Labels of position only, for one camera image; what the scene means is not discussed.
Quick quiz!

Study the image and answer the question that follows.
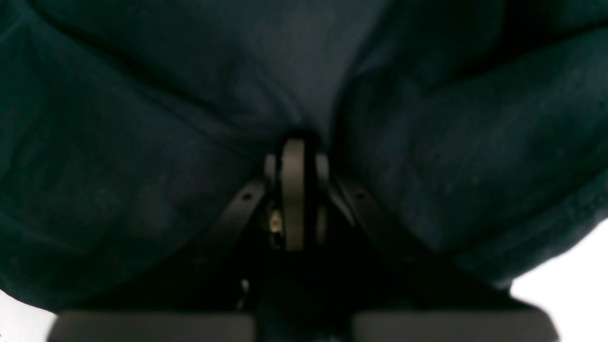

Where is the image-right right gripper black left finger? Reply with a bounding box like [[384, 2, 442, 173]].
[[47, 138, 307, 342]]

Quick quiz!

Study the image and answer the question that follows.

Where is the black t-shirt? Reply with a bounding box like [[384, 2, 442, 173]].
[[0, 0, 607, 312]]

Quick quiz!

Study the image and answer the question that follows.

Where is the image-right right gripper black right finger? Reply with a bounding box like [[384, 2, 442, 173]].
[[313, 152, 559, 342]]

